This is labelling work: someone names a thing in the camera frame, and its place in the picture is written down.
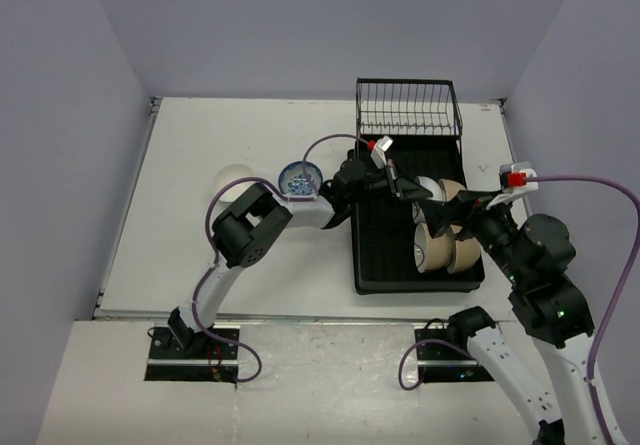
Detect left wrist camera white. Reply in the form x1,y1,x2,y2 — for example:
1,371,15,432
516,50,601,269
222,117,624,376
367,135,394,169

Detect black drain tray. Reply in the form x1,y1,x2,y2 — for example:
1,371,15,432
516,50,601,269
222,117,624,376
351,135,485,295

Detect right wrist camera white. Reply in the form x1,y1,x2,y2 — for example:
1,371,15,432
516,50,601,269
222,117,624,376
486,162,538,210

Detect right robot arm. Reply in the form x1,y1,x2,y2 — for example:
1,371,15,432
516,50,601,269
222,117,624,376
416,191,627,444

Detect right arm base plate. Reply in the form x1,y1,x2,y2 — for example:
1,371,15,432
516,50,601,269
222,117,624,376
416,343,493,384

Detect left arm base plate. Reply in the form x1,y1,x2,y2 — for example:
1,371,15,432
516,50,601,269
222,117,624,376
144,327,239,384

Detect beige bowl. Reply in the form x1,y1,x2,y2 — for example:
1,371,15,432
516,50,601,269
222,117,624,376
413,223,452,273
447,225,481,275
437,179,467,203

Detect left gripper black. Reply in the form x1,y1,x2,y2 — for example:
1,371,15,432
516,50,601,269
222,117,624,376
347,159,430,208

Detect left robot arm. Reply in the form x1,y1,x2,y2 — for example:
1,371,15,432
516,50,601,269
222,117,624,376
168,159,435,358

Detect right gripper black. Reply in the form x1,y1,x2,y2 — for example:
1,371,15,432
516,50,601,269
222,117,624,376
418,186,527,283

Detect white bowl blue flowers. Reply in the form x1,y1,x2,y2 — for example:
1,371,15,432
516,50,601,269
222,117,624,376
278,160,324,200

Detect black wire dish rack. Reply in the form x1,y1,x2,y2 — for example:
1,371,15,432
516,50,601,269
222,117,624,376
355,78,462,139

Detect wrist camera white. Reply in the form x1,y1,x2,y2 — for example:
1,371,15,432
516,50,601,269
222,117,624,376
367,135,394,169
486,162,538,210

